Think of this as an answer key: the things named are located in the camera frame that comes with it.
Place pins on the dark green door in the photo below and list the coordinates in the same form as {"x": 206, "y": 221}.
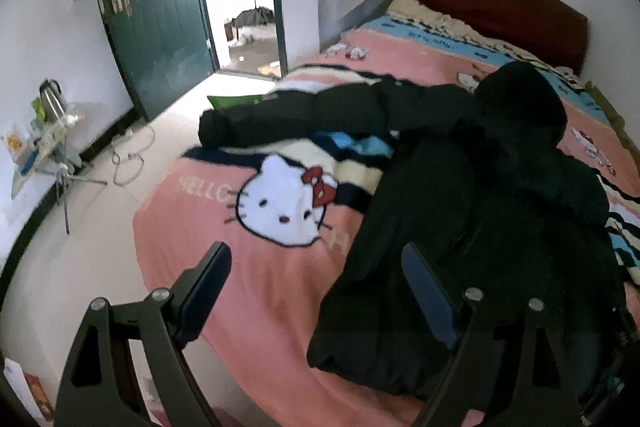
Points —
{"x": 150, "y": 7}

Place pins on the dark open umbrella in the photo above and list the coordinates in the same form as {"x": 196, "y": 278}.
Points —
{"x": 254, "y": 18}

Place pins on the glass side table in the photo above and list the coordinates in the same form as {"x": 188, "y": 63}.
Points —
{"x": 45, "y": 157}

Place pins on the dark red wooden headboard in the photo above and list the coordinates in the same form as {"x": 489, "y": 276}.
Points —
{"x": 490, "y": 2}

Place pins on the cream patterned bed sheet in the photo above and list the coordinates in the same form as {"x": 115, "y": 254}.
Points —
{"x": 440, "y": 22}

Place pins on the black padded hooded jacket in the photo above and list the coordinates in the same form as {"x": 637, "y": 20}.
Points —
{"x": 450, "y": 187}

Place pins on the wooden bed side rail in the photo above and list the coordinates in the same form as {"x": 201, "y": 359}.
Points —
{"x": 607, "y": 107}

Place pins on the red and white packet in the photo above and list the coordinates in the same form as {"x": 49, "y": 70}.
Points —
{"x": 30, "y": 389}

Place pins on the grey board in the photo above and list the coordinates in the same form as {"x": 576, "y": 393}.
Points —
{"x": 367, "y": 14}

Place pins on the pink cartoon cat printed blanket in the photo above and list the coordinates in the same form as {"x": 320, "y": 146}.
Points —
{"x": 280, "y": 287}

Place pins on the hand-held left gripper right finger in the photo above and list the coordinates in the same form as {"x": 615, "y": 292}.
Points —
{"x": 431, "y": 297}

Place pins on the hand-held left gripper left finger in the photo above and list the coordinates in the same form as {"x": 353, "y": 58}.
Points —
{"x": 199, "y": 304}

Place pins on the green pillow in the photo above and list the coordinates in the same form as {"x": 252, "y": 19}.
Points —
{"x": 232, "y": 100}

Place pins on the steel electric kettle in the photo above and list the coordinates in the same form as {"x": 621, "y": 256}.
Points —
{"x": 50, "y": 99}

